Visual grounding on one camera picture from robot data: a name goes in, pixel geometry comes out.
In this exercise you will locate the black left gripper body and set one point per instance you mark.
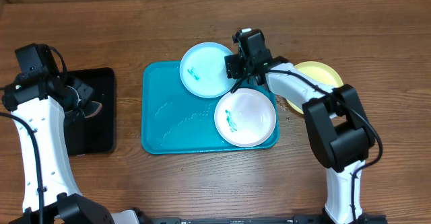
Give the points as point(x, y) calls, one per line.
point(78, 94)

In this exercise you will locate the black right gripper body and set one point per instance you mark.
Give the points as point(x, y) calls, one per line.
point(238, 68)

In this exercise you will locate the brown bow-shaped sponge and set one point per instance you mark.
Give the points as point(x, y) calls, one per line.
point(92, 109)

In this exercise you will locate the yellow-green plate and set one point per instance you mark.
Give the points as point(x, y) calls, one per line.
point(319, 72)

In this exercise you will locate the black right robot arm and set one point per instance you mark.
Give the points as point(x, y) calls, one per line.
point(340, 135)

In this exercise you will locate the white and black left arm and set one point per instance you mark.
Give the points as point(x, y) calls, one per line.
point(35, 105)

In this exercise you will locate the black plastic tray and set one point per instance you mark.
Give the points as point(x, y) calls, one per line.
point(96, 134)

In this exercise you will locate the teal plastic serving tray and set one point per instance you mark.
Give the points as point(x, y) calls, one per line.
point(173, 120)

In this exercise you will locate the light blue plate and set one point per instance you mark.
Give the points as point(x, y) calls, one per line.
point(203, 70)

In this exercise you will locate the white plate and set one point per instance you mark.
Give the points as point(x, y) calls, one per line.
point(246, 118)

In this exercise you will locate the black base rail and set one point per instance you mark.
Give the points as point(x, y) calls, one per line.
point(296, 219)

